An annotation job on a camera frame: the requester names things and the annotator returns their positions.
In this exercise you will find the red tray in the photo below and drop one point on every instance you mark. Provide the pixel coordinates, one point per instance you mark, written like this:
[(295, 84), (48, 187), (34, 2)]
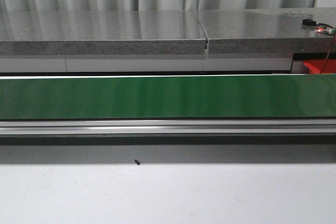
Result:
[(316, 66)]

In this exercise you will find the grey stone bench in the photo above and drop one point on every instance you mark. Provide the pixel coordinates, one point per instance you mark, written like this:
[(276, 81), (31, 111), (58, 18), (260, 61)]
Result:
[(163, 42)]

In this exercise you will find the green conveyor belt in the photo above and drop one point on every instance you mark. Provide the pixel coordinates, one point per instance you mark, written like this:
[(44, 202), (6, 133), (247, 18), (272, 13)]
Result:
[(253, 96)]

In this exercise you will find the small green circuit board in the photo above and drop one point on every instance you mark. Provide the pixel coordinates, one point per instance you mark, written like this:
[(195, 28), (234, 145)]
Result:
[(322, 28)]

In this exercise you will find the aluminium conveyor frame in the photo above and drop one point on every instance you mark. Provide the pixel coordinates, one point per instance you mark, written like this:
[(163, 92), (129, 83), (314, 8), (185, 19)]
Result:
[(166, 126)]

